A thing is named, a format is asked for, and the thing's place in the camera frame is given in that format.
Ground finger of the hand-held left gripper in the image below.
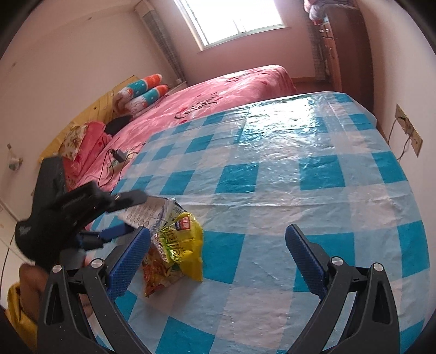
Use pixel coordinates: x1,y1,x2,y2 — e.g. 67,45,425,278
78,223,137,251
109,190,150,210

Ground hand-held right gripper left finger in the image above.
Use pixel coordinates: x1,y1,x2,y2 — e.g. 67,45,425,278
37,226,152,354

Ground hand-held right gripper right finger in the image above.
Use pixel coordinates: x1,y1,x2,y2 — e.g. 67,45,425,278
285,224,400,354

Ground white silver wrapper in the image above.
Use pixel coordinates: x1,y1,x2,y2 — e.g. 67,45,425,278
117,197,183,239

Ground yellow snack bag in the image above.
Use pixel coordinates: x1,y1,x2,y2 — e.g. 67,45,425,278
141,210,205,298

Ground person's left forearm yellow sleeve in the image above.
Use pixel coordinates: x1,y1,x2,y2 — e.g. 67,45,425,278
5,282,39,353

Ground person's left hand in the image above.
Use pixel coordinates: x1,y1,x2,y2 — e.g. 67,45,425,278
19,257,99,323

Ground floral pillow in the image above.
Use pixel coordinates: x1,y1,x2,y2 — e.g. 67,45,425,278
59,124,90,161

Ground pink folded quilt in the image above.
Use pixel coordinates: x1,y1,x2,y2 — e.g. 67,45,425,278
61,121,113,191

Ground dark cloth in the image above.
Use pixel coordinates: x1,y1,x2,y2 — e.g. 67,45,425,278
104,115,133,135

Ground yellow wooden headboard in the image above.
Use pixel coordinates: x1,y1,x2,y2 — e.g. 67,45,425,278
37,75,140,162

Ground cartoon bolster pillow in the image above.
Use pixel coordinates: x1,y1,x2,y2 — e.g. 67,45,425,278
117,72,163,103
124,85,170,114

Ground bed with pink bedspread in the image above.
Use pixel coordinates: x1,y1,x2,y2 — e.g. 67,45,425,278
63,65,298,232

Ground bright window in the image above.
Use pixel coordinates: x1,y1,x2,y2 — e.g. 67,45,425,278
174,0,285,51

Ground brown wooden cabinet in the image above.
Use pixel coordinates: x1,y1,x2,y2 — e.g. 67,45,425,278
318,5,375,114

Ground folded blankets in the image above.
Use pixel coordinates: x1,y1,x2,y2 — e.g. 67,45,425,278
302,0,356,22

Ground small wall ornament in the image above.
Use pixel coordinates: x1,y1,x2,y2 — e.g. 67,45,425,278
6,143,22,171

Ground thin socket cable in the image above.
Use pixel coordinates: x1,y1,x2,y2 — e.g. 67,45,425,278
388,117,409,161

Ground wall socket plate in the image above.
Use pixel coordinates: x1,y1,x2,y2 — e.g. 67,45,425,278
394,104,423,157

